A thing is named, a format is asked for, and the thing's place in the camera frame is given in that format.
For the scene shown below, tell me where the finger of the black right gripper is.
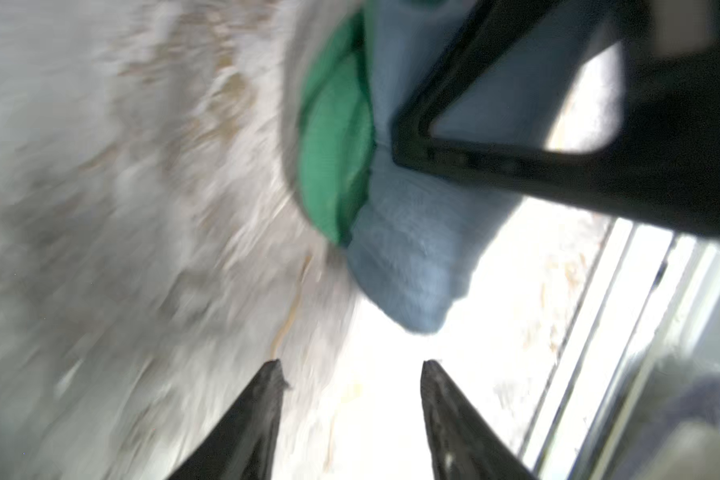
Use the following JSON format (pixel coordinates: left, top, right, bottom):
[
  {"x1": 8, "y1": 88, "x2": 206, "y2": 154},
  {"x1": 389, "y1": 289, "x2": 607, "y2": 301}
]
[{"x1": 392, "y1": 1, "x2": 720, "y2": 238}]

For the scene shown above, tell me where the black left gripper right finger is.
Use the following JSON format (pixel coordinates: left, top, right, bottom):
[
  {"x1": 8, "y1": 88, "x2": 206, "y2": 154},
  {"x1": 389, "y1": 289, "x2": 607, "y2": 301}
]
[{"x1": 420, "y1": 360, "x2": 535, "y2": 480}]

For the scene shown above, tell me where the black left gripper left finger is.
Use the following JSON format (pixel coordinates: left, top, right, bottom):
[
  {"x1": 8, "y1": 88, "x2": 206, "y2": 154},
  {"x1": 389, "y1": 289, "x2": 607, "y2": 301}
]
[{"x1": 169, "y1": 359, "x2": 285, "y2": 480}]

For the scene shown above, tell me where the blue sock orange cuff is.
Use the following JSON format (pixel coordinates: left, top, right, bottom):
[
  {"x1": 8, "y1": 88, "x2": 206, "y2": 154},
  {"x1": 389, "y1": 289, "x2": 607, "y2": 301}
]
[{"x1": 298, "y1": 1, "x2": 606, "y2": 334}]

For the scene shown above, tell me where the front aluminium rail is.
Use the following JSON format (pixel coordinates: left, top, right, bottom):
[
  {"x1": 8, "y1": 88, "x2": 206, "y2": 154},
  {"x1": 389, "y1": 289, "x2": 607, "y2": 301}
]
[{"x1": 519, "y1": 219, "x2": 720, "y2": 479}]

